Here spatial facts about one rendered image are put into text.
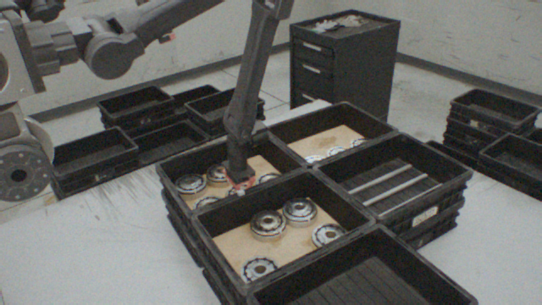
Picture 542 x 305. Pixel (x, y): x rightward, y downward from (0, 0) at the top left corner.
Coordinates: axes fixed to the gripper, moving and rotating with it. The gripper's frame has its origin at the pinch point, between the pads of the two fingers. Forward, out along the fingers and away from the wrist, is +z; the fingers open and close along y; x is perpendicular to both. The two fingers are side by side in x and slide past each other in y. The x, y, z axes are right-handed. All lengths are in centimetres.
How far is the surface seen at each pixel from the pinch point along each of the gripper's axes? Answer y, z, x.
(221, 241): -12.9, 4.0, 13.0
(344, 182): -9.8, 4.1, -33.2
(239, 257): -20.7, 3.9, 11.4
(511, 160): -7, 38, -145
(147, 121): 135, 38, -3
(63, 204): 49, 17, 51
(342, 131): 17, 4, -54
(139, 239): 15.2, 17.1, 31.2
